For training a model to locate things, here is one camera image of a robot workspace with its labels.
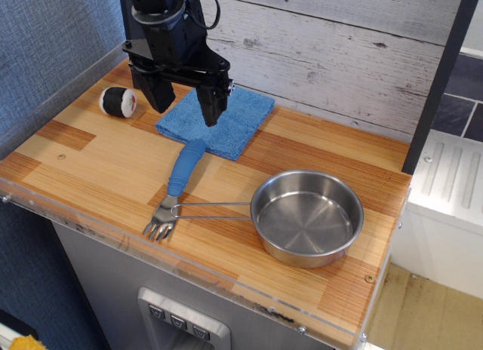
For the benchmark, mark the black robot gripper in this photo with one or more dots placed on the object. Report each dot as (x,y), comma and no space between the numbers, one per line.
(172,47)

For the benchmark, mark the blue handled metal fork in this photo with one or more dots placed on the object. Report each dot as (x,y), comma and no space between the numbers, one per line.
(164,218)

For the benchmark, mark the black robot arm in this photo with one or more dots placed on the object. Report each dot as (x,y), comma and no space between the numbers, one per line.
(191,7)

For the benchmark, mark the clear acrylic counter guard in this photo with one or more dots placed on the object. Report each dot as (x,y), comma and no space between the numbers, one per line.
(225,282)

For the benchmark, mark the blue folded cloth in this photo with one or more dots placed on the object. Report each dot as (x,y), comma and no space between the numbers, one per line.
(245,112)

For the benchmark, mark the black white plush sushi roll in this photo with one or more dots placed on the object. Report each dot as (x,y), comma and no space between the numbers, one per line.
(120,102)

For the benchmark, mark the small steel saucepan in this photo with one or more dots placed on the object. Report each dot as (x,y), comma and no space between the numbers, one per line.
(306,218)

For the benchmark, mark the grey toy dispenser panel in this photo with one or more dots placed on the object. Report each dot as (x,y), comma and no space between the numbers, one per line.
(181,323)

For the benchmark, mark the white ribbed drainboard unit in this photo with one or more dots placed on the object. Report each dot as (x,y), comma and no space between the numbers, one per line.
(440,229)

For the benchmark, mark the yellow object at corner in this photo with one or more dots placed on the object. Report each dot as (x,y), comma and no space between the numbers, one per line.
(26,343)

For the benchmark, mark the black right vertical post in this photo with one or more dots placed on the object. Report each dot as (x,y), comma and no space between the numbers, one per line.
(449,57)

